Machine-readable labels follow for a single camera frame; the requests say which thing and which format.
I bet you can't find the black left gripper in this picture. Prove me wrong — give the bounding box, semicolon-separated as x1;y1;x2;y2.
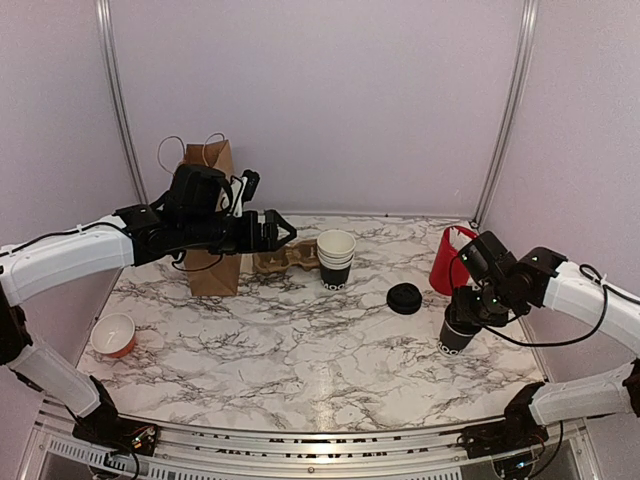
182;208;296;255

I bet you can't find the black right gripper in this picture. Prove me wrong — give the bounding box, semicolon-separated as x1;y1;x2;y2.
451;278;513;327

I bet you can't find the single black paper cup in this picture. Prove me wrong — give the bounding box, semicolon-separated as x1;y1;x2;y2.
437;321;475;356

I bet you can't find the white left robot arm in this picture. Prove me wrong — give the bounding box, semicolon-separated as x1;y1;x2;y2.
1;165;297;446

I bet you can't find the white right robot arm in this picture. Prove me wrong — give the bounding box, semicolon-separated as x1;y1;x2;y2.
438;231;639;448

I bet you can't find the cardboard cup carrier tray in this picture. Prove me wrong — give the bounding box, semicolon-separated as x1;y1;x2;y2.
252;239;320;275

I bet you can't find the red ribbed metal bucket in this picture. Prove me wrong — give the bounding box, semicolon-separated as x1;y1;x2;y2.
429;225;477;296

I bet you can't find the stack of black paper cups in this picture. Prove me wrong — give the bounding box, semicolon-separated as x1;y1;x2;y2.
316;229;357;291

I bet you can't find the brown paper bag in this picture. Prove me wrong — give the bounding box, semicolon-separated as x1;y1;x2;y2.
157;132;241;298

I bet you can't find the stack of black cup lids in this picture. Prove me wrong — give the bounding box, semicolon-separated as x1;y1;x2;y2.
386;282;423;315

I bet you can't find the orange paper bowl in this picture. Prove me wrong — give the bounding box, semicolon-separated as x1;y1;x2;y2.
90;313;136;358

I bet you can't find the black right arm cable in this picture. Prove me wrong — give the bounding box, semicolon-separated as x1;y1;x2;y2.
447;249;640;349

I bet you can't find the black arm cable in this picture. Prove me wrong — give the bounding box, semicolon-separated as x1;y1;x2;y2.
0;219;241;274
447;249;640;349

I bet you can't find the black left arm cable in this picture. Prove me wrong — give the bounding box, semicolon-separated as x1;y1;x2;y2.
0;219;241;274

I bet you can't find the aluminium front rail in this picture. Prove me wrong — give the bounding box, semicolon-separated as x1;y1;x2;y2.
21;399;601;479

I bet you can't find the aluminium right corner post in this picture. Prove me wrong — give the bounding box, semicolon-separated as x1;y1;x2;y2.
472;0;539;228

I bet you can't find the aluminium corner post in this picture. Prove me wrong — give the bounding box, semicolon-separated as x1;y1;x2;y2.
472;0;539;228
94;0;149;203

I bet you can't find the aluminium left corner post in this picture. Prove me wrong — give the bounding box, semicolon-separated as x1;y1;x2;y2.
94;0;149;203

